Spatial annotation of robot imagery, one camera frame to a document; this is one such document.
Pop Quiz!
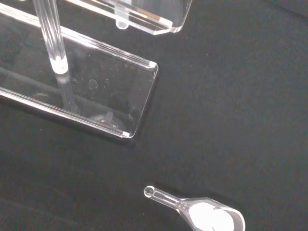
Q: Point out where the clear acrylic funnel stand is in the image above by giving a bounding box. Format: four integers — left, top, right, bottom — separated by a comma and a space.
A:
0, 0, 193, 140

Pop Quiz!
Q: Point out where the glass weighing funnel, white powder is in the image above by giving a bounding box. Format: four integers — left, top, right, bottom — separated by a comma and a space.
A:
143, 185, 246, 231

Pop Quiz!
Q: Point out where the black bench cloth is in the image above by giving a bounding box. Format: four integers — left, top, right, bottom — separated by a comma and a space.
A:
0, 0, 308, 231

